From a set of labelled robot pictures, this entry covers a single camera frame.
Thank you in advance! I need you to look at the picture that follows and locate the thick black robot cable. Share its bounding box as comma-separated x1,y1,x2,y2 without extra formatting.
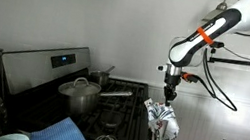
194,46,247,113

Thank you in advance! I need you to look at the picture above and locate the blue cloth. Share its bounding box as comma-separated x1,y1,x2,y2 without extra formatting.
29,110,93,140

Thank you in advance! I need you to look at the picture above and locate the black wrist camera orange mount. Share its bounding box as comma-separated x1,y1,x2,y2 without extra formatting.
179,71,200,85

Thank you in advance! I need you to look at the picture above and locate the silver pot lid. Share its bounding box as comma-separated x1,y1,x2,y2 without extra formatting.
56,73,104,101

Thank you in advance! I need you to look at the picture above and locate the large silver pot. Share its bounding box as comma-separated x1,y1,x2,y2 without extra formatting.
53,78,134,125

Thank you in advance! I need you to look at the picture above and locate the small silver saucepan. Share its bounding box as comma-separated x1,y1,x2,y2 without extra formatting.
87,62,116,90

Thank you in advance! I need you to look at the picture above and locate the floral tea towel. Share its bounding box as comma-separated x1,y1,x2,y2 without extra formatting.
137,96,185,140

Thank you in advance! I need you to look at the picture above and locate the black steel gas stove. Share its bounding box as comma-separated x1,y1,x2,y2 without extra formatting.
0,34,169,140

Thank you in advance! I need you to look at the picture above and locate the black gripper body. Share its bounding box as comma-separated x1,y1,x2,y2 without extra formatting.
162,73,183,91

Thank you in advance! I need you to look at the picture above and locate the teal mug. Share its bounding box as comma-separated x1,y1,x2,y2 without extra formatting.
0,129,34,140

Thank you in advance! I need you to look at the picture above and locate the black wall camera mount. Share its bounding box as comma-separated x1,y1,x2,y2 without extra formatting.
204,40,250,82

